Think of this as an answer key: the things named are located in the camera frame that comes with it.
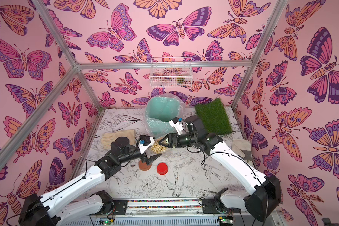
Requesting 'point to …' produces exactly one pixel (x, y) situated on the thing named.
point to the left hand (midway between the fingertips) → (158, 144)
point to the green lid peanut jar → (157, 148)
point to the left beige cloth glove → (107, 138)
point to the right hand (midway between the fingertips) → (164, 141)
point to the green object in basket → (180, 80)
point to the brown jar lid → (143, 166)
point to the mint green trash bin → (159, 111)
